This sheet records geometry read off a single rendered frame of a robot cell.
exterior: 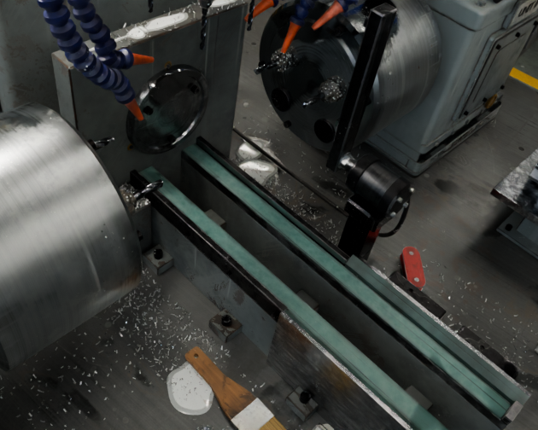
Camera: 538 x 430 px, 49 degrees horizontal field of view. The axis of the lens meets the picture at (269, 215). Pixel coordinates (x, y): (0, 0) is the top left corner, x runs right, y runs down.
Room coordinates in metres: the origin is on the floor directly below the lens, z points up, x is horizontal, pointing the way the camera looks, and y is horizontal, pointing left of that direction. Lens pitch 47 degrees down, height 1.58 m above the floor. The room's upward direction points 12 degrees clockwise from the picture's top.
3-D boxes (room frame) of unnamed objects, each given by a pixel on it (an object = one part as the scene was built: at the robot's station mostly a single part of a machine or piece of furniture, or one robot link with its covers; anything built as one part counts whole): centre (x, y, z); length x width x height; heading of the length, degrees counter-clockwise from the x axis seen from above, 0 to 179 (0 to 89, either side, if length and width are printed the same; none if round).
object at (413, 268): (0.65, -0.26, 0.81); 0.09 x 0.03 x 0.02; 8
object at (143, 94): (0.68, 0.17, 1.01); 0.15 x 0.02 x 0.15; 144
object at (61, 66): (0.72, 0.23, 0.97); 0.30 x 0.11 x 0.34; 144
